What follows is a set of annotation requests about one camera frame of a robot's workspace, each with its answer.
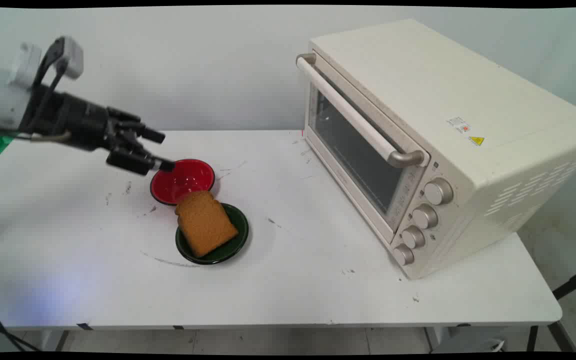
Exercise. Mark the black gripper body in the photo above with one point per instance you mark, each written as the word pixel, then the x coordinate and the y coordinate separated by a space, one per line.
pixel 78 122

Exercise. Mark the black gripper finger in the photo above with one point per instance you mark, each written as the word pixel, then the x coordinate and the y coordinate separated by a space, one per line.
pixel 130 160
pixel 138 129

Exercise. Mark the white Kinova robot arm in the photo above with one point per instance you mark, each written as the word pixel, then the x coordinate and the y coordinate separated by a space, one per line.
pixel 3 95

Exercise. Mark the red bowl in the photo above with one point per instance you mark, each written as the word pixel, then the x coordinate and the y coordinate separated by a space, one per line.
pixel 183 180

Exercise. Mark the brown bread slice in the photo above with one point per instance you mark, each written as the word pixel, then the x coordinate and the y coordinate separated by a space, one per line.
pixel 205 225

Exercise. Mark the dark green plate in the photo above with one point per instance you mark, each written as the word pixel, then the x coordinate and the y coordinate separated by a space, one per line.
pixel 228 255

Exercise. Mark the black tape piece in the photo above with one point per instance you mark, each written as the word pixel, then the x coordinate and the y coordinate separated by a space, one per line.
pixel 85 326

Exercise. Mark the cream toaster oven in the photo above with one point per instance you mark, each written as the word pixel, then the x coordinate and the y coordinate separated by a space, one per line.
pixel 418 75

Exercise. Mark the silver oven knob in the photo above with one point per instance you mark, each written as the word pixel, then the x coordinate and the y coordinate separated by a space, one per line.
pixel 413 237
pixel 424 216
pixel 438 191
pixel 403 254

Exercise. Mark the white label sticker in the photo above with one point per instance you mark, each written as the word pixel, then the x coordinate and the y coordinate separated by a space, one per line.
pixel 458 124

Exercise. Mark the yellow warning sticker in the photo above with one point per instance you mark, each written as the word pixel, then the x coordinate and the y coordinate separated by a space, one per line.
pixel 476 140

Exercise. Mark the white object on floor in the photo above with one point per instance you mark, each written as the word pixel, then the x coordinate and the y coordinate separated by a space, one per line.
pixel 468 345

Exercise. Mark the black tripod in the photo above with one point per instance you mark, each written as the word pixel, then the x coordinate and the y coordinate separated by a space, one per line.
pixel 573 284

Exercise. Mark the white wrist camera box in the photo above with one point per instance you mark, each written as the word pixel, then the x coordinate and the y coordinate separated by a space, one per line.
pixel 70 57

